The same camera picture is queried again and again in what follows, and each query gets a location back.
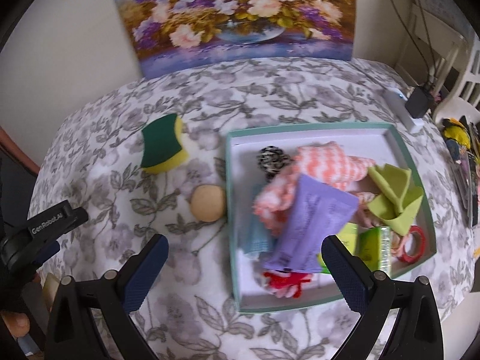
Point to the floral grey white blanket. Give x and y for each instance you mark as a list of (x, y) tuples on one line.
[(95, 162)]

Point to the black power adapter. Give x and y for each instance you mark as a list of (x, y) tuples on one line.
[(419, 102)]

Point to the green yellow sponge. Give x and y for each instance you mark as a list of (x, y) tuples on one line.
[(163, 149)]

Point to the pink white chevron cloth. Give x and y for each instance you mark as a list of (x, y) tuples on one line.
[(327, 163)]

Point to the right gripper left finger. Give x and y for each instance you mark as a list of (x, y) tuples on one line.
[(119, 293)]

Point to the teal white cardboard box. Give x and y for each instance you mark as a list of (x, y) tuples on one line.
[(379, 141)]

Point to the lime green cloth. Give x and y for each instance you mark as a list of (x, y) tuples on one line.
[(399, 200)]

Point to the red tape roll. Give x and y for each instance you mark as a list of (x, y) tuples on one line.
[(412, 246)]

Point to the white chair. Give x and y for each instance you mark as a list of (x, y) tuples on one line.
[(454, 69)]

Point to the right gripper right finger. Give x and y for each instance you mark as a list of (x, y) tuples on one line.
[(368, 293)]

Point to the flower bouquet painting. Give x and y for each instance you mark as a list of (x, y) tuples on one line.
[(173, 35)]

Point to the green tissue pack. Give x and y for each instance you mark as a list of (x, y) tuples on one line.
[(372, 246)]

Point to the light blue cloth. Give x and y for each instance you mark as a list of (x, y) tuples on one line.
[(254, 239)]

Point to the purple wipes packet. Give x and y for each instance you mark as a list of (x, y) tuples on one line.
[(318, 211)]

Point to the black white leopard scrunchie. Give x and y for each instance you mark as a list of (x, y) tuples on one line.
[(271, 159)]

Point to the red white scrunchie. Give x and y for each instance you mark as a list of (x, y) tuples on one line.
[(286, 284)]

